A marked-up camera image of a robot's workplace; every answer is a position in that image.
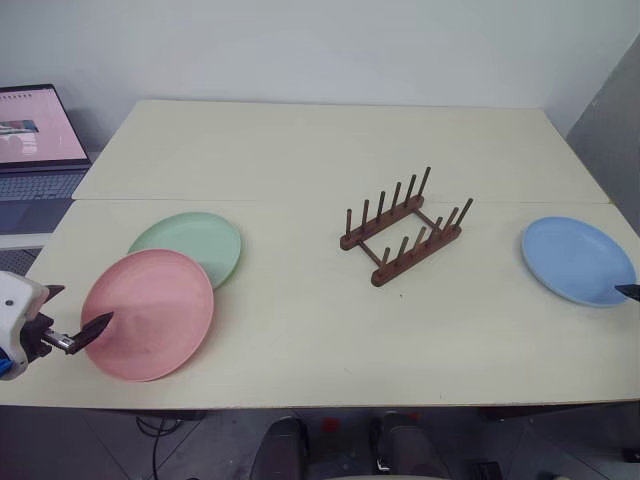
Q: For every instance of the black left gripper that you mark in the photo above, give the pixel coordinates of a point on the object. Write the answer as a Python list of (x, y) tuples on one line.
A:
[(36, 336)]

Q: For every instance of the blue plastic plate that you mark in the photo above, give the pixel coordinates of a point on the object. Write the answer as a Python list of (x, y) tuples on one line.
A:
[(570, 260)]

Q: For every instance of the grey partition panel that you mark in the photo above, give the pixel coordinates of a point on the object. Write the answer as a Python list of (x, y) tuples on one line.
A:
[(607, 130)]

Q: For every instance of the wooden dish rack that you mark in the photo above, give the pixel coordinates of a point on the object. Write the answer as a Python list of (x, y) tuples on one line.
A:
[(400, 250)]

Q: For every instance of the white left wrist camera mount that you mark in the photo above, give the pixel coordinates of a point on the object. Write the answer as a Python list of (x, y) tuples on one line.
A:
[(15, 305)]

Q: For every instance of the open grey laptop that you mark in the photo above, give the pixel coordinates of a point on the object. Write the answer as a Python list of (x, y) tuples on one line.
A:
[(35, 150)]

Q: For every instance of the green plastic plate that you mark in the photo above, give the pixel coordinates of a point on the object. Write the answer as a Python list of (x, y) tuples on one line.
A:
[(200, 240)]

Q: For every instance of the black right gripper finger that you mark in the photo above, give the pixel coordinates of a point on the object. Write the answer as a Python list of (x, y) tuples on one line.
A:
[(631, 291)]

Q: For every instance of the dark rounded shape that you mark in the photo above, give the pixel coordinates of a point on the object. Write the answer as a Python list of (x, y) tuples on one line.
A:
[(282, 450), (410, 445)]

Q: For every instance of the red plastic plate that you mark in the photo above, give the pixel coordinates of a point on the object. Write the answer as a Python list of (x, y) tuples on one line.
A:
[(150, 310)]

